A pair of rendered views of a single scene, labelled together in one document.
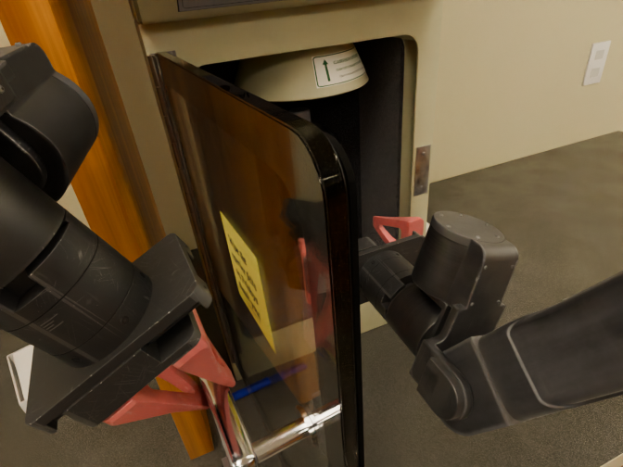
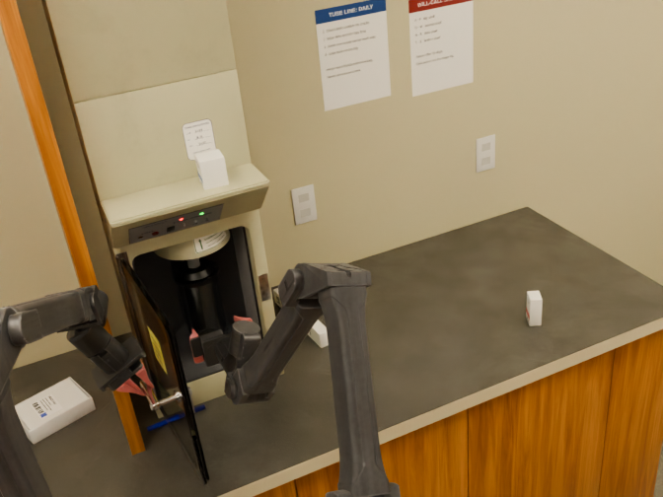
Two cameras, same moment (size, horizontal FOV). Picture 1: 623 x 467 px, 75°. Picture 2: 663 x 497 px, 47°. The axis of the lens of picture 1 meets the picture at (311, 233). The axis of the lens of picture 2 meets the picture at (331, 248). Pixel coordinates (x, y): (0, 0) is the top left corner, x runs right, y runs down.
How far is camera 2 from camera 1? 1.23 m
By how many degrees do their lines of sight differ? 3
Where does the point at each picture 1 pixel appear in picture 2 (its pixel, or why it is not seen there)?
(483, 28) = (361, 143)
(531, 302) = not seen: hidden behind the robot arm
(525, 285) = not seen: hidden behind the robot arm
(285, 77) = (179, 248)
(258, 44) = (163, 243)
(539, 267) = (378, 341)
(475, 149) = (376, 235)
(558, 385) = (251, 379)
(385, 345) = not seen: hidden behind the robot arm
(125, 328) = (123, 363)
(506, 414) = (243, 391)
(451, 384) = (230, 385)
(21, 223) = (104, 337)
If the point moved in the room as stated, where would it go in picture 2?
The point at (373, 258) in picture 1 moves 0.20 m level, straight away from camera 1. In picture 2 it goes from (220, 340) to (239, 289)
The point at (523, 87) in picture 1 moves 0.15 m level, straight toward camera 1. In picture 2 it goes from (413, 180) to (397, 201)
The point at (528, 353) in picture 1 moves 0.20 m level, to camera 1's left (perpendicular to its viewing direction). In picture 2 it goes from (247, 371) to (141, 384)
